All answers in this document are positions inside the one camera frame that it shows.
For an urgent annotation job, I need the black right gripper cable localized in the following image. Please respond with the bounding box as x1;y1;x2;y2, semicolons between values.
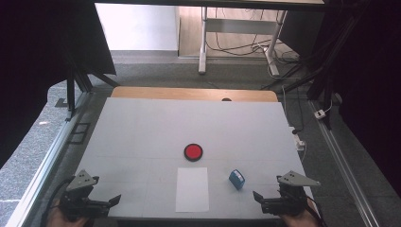
304;195;325;227

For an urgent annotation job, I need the person's left hand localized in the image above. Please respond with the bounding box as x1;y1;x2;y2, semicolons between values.
46;202;91;227

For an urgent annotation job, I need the aluminium floor rail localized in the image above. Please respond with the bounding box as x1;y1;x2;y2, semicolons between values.
5;91;93;227
307;99;381;227

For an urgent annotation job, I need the large white table board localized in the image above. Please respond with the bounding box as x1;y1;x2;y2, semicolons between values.
75;96;320;219

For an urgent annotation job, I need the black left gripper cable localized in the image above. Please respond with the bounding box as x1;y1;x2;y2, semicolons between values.
39;178;75;227

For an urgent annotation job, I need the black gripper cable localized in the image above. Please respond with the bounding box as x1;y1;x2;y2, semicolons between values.
304;195;325;227
39;178;75;227

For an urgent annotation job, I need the white desk frame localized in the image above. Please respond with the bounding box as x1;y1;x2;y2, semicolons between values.
198;7;288;78

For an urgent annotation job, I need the round red ink pad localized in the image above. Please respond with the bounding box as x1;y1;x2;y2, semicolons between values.
183;143;204;163

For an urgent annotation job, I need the black curtain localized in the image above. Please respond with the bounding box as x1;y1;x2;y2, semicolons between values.
0;0;117;169
278;0;401;198

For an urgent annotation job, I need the black metal stand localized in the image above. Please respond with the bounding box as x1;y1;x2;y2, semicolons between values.
55;53;121;122

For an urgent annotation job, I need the blue stamp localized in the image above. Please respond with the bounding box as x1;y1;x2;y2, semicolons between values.
228;168;246;191

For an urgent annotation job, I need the white power strip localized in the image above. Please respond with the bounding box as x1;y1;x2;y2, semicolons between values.
288;126;306;152

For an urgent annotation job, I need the wooden table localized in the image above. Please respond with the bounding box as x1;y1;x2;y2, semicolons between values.
111;86;279;103

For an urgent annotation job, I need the person's right hand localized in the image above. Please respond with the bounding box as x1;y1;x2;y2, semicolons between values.
278;201;320;227

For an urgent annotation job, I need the tangle of black floor cables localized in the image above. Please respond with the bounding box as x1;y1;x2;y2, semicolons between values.
206;8;301;64

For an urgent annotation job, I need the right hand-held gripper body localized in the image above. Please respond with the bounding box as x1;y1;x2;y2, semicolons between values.
262;170;322;218

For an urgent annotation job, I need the white paper sheet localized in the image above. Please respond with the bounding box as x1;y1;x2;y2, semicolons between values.
175;166;210;213

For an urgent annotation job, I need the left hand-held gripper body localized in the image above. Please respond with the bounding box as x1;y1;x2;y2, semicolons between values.
59;169;112;220

